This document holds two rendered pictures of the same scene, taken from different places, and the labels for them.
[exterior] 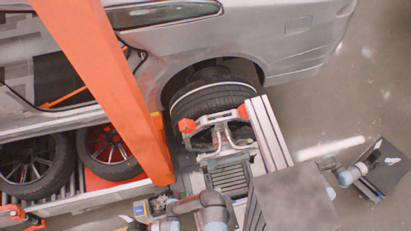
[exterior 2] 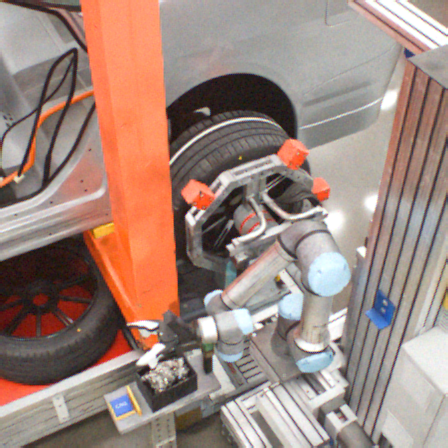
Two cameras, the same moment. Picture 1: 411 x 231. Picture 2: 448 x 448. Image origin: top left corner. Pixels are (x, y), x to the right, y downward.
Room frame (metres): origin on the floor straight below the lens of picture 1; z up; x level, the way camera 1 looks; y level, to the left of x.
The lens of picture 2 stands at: (-0.76, 0.79, 2.98)
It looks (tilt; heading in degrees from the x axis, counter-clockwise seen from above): 46 degrees down; 338
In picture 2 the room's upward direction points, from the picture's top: straight up
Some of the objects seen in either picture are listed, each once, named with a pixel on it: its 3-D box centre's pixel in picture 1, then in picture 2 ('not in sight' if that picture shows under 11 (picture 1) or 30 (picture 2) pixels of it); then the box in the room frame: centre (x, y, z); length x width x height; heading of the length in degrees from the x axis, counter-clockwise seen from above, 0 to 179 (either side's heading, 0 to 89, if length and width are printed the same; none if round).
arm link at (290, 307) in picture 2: not in sight; (296, 316); (0.49, 0.01, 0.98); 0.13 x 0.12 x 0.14; 174
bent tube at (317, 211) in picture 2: (238, 135); (290, 196); (0.97, -0.19, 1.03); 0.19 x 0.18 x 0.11; 5
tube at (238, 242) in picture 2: (209, 141); (244, 214); (0.95, 0.00, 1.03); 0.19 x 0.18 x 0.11; 5
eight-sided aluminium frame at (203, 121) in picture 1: (220, 132); (250, 217); (1.08, -0.08, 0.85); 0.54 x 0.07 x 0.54; 95
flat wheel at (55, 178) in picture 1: (33, 159); not in sight; (1.26, 1.51, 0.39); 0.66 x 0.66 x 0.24
